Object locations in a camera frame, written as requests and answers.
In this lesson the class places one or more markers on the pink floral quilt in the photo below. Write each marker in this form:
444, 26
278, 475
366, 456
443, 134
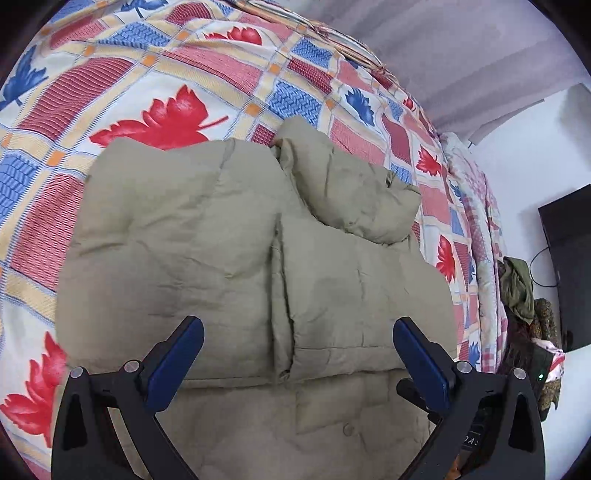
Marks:
480, 230

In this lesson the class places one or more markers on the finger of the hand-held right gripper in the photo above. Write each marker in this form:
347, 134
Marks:
413, 392

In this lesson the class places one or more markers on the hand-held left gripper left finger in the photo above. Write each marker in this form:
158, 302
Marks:
178, 360

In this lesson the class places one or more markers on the pile of patterned clothes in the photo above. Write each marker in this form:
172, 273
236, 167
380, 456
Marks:
547, 318

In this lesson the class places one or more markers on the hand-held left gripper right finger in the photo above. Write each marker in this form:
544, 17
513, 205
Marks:
422, 364

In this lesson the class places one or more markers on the black television screen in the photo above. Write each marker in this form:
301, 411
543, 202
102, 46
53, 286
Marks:
572, 258

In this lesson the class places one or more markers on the maple leaf patterned bedsheet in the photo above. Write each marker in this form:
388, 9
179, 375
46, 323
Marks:
138, 83

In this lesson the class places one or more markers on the grey lilac curtain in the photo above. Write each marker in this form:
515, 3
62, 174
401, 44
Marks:
438, 55

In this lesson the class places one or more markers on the khaki puffer jacket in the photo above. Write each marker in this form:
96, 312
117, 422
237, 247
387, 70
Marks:
184, 254

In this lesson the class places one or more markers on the olive green garment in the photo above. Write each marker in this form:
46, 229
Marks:
519, 286

